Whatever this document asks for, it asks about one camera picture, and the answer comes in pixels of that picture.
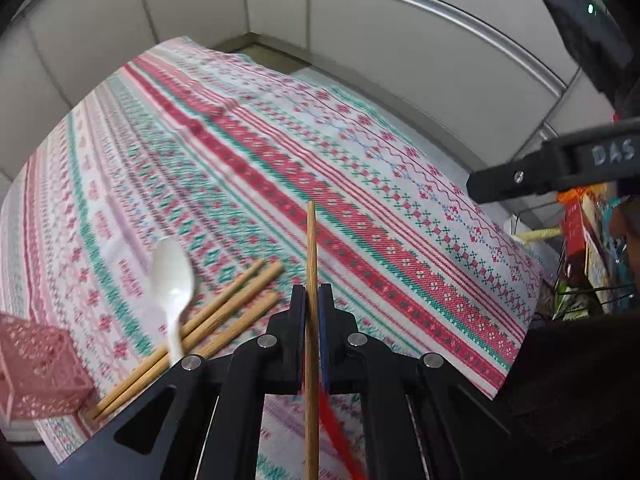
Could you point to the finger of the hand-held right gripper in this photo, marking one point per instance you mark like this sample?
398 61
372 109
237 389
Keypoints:
515 180

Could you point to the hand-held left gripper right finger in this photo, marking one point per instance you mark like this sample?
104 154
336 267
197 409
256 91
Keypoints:
326 340

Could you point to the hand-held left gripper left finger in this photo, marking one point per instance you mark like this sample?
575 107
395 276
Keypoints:
298 320

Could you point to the wooden chopstick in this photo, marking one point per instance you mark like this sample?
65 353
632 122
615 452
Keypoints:
235 282
255 285
311 240
250 317

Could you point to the white soup spoon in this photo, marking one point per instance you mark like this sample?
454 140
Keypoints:
172 275

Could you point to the pink perforated utensil holder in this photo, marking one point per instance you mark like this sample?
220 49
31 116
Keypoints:
40 365

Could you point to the orange red snack box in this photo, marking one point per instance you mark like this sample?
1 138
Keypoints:
575 230

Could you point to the striped patterned tablecloth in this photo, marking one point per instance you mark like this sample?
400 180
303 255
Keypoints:
350 160

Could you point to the dark cloth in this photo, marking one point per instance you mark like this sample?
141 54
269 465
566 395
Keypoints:
590 360

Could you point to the white kitchen cabinet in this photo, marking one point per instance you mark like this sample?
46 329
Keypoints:
350 35

